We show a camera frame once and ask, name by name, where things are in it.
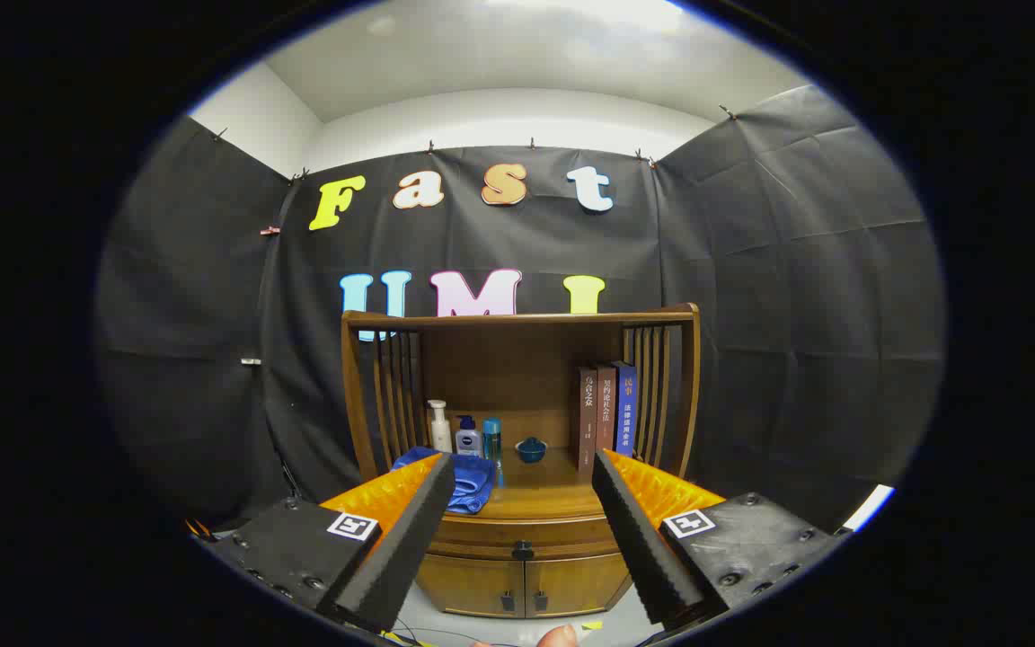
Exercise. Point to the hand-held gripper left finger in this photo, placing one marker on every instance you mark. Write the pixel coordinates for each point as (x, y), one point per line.
(410, 539)

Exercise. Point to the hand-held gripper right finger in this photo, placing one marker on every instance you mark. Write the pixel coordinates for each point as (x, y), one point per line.
(639, 539)

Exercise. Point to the wooden drawer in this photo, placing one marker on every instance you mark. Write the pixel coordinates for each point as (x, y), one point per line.
(562, 537)

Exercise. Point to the wooden cabinet door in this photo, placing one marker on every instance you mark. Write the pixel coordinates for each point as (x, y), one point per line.
(571, 584)
(473, 584)

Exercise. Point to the wooden countertop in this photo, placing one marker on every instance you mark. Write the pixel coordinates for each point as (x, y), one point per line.
(544, 499)

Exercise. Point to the wooden cabinet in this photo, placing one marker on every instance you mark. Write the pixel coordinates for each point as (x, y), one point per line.
(517, 368)

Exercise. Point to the folded blue towel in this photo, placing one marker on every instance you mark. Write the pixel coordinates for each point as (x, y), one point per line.
(473, 481)

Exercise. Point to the yellow black striped tape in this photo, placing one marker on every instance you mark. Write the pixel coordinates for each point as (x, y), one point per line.
(410, 639)

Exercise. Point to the white pump bottle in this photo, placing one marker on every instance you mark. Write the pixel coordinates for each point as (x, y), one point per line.
(439, 436)

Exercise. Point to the white bottle blue cap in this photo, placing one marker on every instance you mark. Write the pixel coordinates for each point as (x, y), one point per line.
(468, 440)

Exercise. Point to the teal slim bottle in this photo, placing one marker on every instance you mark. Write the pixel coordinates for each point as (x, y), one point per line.
(492, 442)

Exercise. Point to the blue book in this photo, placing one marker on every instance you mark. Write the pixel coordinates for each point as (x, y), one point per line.
(625, 404)

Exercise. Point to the dark brown book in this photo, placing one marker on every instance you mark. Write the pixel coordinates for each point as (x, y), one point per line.
(588, 413)

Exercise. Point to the reddish brown book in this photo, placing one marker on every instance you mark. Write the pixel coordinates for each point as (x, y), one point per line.
(605, 404)

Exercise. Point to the blue lidded ceramic cup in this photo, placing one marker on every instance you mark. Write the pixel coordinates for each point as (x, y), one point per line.
(531, 451)

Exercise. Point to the black backdrop cloth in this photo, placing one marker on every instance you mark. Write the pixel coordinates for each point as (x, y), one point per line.
(751, 270)

